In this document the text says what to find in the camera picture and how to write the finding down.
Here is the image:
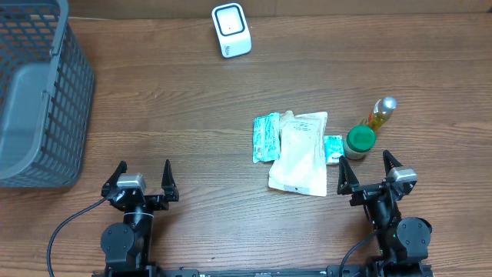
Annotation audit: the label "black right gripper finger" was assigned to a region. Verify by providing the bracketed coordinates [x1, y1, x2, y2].
[337, 156, 360, 195]
[383, 150, 403, 180]

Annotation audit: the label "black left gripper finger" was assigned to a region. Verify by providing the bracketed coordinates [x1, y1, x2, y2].
[161, 159, 179, 202]
[102, 161, 128, 189]

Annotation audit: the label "green lid round jar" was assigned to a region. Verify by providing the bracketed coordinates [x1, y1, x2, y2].
[343, 125, 376, 160]

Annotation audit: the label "small green sachet pack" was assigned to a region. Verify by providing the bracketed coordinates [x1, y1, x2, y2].
[324, 135, 344, 165]

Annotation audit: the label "brown Pantree snack pouch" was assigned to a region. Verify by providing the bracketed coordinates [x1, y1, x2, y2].
[268, 111, 328, 197]

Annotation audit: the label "yellow oil glass bottle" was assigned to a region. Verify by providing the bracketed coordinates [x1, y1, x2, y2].
[361, 96, 397, 133]

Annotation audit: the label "green wet wipes pack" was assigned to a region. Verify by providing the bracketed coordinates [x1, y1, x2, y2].
[252, 112, 281, 163]

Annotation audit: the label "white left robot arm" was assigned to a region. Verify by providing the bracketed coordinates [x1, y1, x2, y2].
[101, 160, 179, 276]

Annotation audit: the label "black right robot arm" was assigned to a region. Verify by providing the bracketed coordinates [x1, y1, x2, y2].
[337, 150, 432, 265]

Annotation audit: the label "white barcode scanner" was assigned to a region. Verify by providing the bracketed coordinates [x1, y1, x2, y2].
[211, 2, 252, 58]

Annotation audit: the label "grey plastic basket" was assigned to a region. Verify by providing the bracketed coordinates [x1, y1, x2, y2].
[1, 0, 95, 189]

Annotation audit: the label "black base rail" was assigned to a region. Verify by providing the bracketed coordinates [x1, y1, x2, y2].
[91, 265, 435, 277]

